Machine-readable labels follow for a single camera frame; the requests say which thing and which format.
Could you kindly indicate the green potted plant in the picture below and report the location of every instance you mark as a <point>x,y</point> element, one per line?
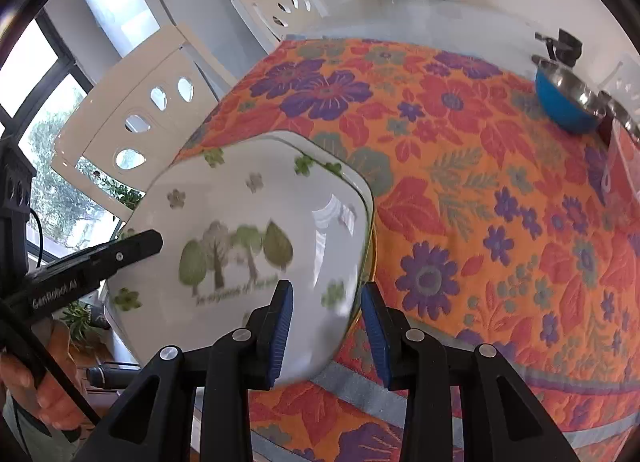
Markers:
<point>77,317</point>

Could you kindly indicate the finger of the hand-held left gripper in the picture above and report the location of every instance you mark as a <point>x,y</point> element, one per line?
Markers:
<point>127,251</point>

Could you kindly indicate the stainless steel bowl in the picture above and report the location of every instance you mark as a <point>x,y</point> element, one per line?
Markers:
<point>625,114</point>

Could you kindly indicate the black mug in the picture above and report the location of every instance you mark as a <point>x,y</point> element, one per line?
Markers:
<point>570,47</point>

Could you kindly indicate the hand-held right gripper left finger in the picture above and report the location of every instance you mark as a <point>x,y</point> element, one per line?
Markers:
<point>279,337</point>

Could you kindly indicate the white chair with oval holes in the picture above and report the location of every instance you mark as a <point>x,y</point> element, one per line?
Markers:
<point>280,2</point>
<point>125,92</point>

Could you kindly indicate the person's left hand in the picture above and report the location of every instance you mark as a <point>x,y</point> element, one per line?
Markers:
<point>52,394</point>

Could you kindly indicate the orange floral tablecloth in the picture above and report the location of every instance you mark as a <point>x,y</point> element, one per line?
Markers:
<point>450,192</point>

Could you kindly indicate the clear plastic item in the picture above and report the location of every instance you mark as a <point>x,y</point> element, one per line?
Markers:
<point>622,167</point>

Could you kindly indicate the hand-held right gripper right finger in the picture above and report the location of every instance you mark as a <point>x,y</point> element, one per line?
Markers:
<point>374,337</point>

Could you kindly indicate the blue steel bowl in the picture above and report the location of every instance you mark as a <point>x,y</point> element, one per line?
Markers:
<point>562,107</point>

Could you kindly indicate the white square plate tree print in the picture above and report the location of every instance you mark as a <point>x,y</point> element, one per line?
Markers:
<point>240,222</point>

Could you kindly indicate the black framed window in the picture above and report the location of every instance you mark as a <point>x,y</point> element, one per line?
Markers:
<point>45,142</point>

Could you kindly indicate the white square plate green flowers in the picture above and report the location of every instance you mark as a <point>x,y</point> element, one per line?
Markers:
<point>350,177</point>

